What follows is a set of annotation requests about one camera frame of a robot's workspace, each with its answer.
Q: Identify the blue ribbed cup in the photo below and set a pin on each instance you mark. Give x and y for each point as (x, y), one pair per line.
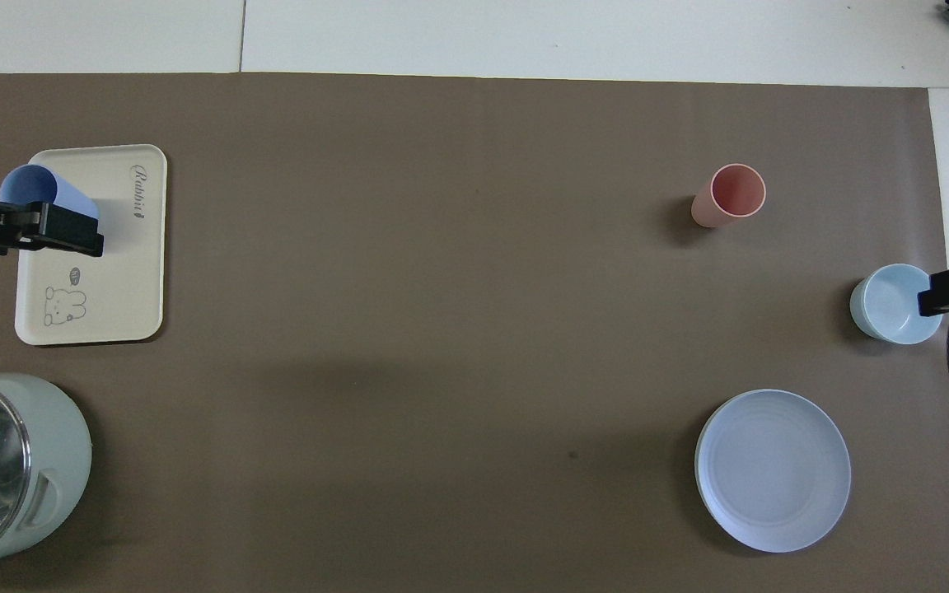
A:
(46, 185)

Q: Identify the pink ribbed cup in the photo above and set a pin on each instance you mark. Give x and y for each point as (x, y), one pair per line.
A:
(730, 193)

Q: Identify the cream tray with rabbit print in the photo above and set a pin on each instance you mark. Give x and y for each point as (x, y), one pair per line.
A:
(112, 280)

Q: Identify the light blue bowl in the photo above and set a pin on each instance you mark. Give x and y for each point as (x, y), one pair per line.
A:
(886, 305)

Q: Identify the pale green electric pot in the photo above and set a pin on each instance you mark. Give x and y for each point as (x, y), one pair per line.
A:
(58, 461)

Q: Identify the light blue plate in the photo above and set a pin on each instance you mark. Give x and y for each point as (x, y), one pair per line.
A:
(773, 470)

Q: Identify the brown table mat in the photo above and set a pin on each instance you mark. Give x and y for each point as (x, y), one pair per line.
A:
(441, 329)

